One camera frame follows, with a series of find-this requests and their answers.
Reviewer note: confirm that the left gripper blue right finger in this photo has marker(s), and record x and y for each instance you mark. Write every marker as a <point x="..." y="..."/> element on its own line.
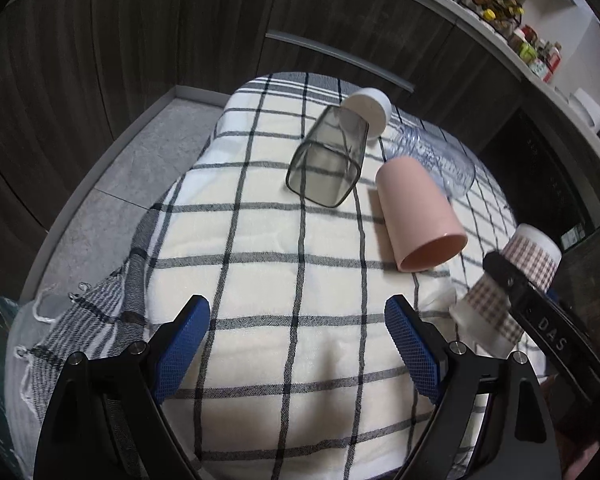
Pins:
<point x="516" y="438"/>

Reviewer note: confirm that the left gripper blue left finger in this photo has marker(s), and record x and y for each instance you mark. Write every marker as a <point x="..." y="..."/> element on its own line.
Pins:
<point x="105" y="420"/>

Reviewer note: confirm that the checkered paper cup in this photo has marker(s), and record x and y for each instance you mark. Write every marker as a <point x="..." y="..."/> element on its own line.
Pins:
<point x="530" y="257"/>

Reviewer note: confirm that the pink plastic cup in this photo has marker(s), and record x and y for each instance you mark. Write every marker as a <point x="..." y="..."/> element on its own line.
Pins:
<point x="423" y="229"/>

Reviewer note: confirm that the smoky square transparent cup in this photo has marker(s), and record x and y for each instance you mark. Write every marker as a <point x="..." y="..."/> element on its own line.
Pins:
<point x="328" y="162"/>

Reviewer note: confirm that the white cup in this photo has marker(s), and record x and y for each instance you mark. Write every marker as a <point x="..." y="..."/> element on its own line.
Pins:
<point x="373" y="106"/>

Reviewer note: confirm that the grey striped towel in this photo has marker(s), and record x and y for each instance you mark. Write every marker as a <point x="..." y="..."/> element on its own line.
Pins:
<point x="99" y="322"/>

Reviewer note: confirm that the white black plaid cloth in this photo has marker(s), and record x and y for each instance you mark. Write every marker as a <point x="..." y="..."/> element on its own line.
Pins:
<point x="298" y="377"/>

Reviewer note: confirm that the clear plastic bottle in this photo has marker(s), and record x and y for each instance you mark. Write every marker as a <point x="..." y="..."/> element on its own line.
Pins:
<point x="452" y="170"/>

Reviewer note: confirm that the metal drawer handle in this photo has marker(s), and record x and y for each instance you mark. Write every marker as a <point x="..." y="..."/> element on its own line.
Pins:
<point x="341" y="56"/>

